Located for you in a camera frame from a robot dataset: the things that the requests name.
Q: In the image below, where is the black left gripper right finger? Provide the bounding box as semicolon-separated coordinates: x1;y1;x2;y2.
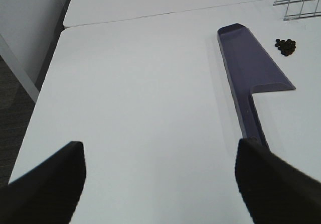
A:
235;138;320;223

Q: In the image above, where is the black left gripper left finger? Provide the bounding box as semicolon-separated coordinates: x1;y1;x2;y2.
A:
1;141;86;223

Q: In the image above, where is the purple plastic dustpan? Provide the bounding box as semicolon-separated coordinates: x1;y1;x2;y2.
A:
217;23;296;148

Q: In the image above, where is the pile of coffee beans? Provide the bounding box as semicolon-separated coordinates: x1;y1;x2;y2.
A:
274;39;296;57

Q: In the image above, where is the metal wire dish rack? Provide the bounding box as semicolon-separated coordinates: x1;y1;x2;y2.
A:
273;0;320;21

